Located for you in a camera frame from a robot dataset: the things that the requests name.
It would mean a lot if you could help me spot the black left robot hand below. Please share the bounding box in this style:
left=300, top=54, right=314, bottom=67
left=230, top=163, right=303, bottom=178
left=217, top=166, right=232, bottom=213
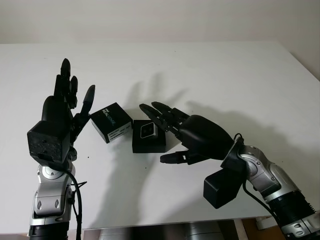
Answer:
left=41, top=58, right=96, bottom=161

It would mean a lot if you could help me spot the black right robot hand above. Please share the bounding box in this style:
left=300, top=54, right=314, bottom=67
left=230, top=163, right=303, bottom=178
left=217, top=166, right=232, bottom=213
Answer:
left=138, top=101, right=245, bottom=166

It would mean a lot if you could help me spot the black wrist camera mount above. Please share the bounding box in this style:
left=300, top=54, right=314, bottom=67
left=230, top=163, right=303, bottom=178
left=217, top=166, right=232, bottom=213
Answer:
left=203, top=139, right=248, bottom=210
left=26, top=119, right=72, bottom=168

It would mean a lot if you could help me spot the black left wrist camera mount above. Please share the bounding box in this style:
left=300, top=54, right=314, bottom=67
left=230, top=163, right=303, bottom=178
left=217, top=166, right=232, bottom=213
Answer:
left=26, top=119, right=72, bottom=168

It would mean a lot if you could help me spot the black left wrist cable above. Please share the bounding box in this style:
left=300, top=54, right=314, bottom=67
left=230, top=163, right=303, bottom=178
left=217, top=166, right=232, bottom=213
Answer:
left=59, top=167, right=88, bottom=240

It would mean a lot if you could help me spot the small silver depth camera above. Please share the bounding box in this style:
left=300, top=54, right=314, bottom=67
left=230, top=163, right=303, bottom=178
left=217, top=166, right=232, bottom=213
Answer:
left=139, top=122, right=159, bottom=139

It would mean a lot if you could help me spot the black box base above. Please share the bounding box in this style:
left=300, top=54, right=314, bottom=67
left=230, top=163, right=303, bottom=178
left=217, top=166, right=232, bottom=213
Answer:
left=131, top=119, right=167, bottom=154

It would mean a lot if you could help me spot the silver robot torso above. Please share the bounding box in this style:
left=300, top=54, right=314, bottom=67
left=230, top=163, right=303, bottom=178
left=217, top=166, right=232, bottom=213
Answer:
left=83, top=219, right=223, bottom=240

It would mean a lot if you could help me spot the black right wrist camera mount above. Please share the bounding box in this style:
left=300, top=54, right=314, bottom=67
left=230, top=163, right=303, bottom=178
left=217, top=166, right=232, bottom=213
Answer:
left=203, top=139, right=248, bottom=210

